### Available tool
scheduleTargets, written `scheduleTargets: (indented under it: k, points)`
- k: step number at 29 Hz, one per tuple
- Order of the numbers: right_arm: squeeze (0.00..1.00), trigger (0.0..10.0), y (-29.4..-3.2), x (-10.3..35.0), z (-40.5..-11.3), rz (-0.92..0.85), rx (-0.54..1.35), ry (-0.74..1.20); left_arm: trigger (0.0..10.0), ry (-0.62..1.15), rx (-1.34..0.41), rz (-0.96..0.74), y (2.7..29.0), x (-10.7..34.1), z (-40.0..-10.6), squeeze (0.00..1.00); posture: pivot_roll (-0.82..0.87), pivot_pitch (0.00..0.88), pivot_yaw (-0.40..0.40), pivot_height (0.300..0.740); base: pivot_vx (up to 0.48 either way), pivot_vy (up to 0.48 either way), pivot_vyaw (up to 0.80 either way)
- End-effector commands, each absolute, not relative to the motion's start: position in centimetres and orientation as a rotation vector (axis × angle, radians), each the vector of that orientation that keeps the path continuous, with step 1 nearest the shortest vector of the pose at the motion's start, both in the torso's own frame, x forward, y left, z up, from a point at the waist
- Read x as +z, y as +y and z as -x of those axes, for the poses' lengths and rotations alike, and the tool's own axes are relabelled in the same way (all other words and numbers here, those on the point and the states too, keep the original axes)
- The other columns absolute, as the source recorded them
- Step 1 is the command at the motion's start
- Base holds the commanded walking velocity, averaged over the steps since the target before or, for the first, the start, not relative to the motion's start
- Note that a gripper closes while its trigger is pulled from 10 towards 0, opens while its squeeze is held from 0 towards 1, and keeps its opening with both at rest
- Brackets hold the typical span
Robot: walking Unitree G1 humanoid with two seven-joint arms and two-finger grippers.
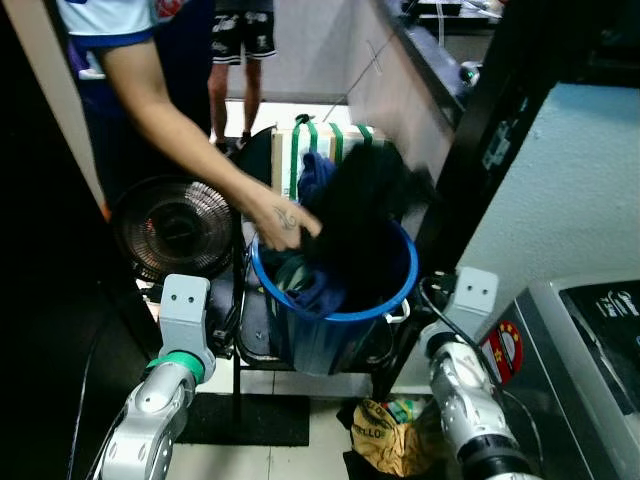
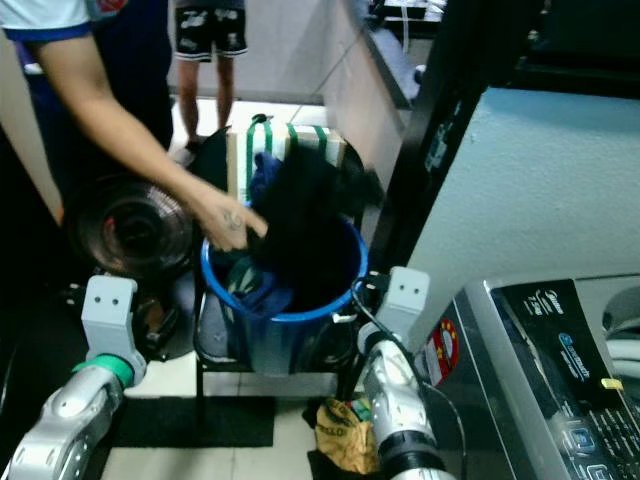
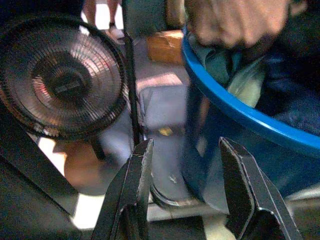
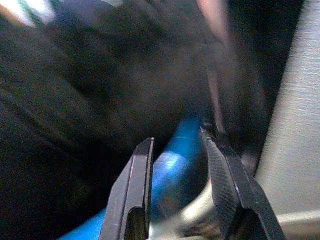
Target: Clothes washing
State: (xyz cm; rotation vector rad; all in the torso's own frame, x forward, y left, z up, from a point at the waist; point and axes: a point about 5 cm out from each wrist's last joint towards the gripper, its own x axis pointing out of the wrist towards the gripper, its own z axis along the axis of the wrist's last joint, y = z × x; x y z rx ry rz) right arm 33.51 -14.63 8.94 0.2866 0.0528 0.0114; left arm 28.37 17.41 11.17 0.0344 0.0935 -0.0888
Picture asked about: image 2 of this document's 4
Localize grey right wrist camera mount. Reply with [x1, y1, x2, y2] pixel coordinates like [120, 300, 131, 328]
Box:
[383, 266, 430, 339]

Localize black washer control panel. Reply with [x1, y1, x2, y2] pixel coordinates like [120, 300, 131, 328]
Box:
[490, 278, 640, 480]

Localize royal blue garment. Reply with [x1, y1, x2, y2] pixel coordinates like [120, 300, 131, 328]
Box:
[248, 150, 286, 206]

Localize yellow crumpled bag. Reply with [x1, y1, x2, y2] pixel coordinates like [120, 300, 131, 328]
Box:
[313, 398, 381, 476]

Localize grey washing machine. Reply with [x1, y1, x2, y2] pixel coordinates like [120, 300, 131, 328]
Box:
[420, 272, 640, 480]

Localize blue plastic bucket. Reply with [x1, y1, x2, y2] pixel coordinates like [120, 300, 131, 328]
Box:
[200, 215, 369, 376]

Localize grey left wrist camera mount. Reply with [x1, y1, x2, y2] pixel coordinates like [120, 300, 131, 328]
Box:
[80, 274, 148, 361]

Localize black door frame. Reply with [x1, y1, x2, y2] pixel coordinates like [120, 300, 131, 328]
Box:
[340, 0, 640, 401]

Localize black round fan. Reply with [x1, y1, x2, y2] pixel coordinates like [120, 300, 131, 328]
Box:
[65, 177, 196, 276]

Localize red round washer sticker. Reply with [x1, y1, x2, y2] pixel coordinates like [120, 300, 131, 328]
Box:
[425, 318, 461, 386]

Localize person with tattooed hand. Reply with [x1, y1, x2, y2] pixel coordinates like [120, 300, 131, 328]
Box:
[0, 0, 176, 181]

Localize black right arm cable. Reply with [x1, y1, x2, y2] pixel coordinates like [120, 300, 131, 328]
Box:
[355, 280, 471, 471]

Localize black garment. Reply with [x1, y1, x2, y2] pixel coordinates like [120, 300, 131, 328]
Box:
[250, 142, 383, 311]

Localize person in black shorts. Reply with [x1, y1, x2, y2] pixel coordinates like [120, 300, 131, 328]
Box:
[172, 0, 246, 151]

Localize cardboard box with green straps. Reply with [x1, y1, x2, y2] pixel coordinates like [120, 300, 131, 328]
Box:
[225, 115, 346, 201]

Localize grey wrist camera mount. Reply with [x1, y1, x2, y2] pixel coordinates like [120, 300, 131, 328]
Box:
[383, 266, 430, 339]
[80, 274, 148, 361]

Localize black chair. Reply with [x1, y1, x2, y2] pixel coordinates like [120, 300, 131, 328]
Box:
[185, 125, 351, 426]

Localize dark blue garment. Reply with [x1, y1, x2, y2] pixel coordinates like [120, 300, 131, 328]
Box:
[235, 265, 301, 317]

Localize black floor mat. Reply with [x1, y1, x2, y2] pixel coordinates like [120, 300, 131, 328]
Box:
[110, 395, 276, 448]

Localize person's right hand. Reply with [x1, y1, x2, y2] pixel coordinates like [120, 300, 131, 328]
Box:
[198, 190, 269, 251]

